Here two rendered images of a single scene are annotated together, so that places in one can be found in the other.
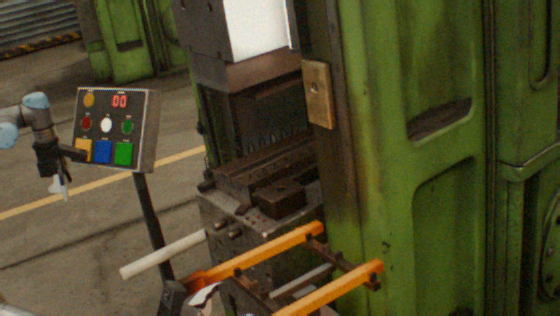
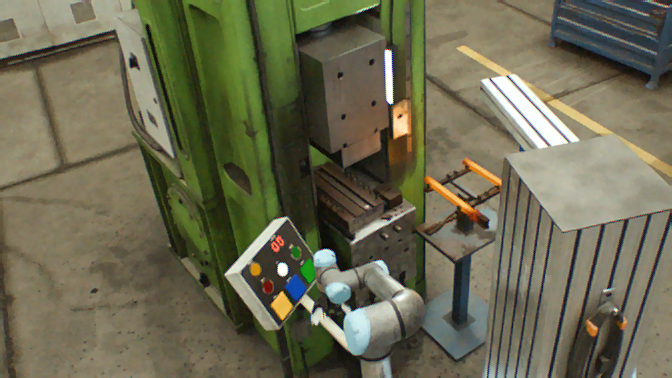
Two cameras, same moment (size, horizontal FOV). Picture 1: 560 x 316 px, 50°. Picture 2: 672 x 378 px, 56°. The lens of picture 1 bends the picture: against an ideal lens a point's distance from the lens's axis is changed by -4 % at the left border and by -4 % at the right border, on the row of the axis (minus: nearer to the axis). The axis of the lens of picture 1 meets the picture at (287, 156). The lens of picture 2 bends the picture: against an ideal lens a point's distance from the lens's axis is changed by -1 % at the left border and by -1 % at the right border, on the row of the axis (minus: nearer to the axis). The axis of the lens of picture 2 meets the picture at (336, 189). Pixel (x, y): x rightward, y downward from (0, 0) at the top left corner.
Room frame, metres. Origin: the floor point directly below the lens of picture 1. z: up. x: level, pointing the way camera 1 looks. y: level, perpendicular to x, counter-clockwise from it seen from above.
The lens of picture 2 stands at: (1.76, 2.36, 2.78)
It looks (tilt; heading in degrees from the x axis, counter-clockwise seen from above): 37 degrees down; 271
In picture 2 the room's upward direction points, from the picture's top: 6 degrees counter-clockwise
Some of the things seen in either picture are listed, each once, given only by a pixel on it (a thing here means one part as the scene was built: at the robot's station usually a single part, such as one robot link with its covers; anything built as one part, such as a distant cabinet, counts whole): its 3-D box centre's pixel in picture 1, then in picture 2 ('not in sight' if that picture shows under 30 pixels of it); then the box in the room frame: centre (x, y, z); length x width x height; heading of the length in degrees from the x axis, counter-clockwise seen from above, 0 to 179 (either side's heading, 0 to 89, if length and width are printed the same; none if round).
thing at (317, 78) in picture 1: (318, 93); (398, 119); (1.49, -0.10, 1.27); 0.09 x 0.02 x 0.17; 34
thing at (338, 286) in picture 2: (7, 121); (340, 284); (1.80, 0.85, 1.23); 0.11 x 0.11 x 0.08; 17
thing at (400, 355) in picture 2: not in sight; (380, 357); (1.65, 0.22, 0.01); 0.58 x 0.39 x 0.01; 34
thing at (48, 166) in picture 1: (50, 156); (329, 299); (1.85, 0.77, 1.07); 0.09 x 0.08 x 0.12; 99
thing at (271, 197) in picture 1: (282, 199); (388, 195); (1.56, 0.03, 0.95); 0.12 x 0.08 x 0.06; 124
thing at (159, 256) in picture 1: (175, 248); (322, 317); (1.91, 0.45, 0.62); 0.44 x 0.05 x 0.05; 124
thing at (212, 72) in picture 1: (268, 51); (331, 129); (1.79, 0.01, 1.32); 0.42 x 0.20 x 0.10; 124
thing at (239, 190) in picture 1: (285, 160); (338, 195); (1.79, 0.01, 0.96); 0.42 x 0.20 x 0.09; 124
